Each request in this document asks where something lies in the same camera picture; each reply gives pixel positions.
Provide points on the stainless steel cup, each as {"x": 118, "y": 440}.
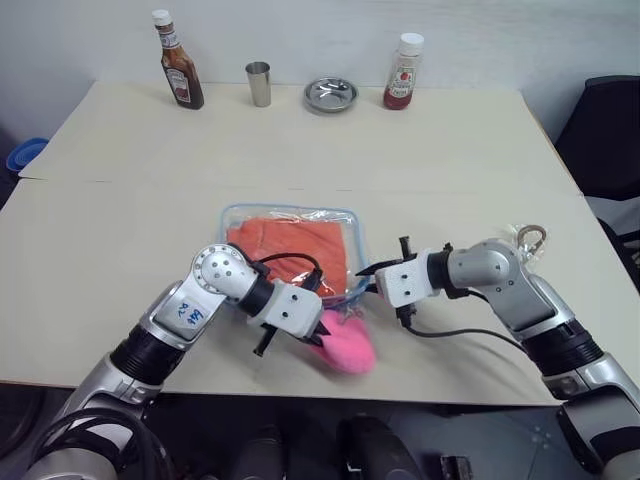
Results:
{"x": 259, "y": 85}

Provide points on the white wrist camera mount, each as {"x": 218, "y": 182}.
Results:
{"x": 402, "y": 280}
{"x": 292, "y": 312}

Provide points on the black office chair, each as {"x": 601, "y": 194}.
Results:
{"x": 605, "y": 135}

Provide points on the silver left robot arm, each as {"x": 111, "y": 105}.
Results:
{"x": 220, "y": 272}

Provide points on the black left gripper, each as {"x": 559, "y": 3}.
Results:
{"x": 263, "y": 341}

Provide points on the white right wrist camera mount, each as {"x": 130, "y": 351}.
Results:
{"x": 402, "y": 280}

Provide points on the small black ribbed block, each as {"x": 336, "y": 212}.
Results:
{"x": 456, "y": 469}

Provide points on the round stainless steel dish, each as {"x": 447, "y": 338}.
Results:
{"x": 331, "y": 94}

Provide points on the metal hook in clear wrapper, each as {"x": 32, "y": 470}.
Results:
{"x": 531, "y": 242}

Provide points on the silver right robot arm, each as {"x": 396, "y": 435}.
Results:
{"x": 500, "y": 270}

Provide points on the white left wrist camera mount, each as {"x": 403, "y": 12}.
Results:
{"x": 292, "y": 312}

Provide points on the orange cloth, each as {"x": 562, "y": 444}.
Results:
{"x": 295, "y": 240}

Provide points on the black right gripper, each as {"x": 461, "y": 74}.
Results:
{"x": 406, "y": 249}

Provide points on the blue plastic bowl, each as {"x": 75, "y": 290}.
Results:
{"x": 25, "y": 155}

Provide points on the red ketchup bottle white cap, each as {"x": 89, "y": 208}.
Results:
{"x": 401, "y": 80}

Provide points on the brown sauce bottle white cap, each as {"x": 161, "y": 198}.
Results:
{"x": 181, "y": 75}

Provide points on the clear plastic pouch blue trim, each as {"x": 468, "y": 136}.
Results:
{"x": 356, "y": 235}

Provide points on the pink fluffy cloth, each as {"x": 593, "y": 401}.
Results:
{"x": 350, "y": 347}

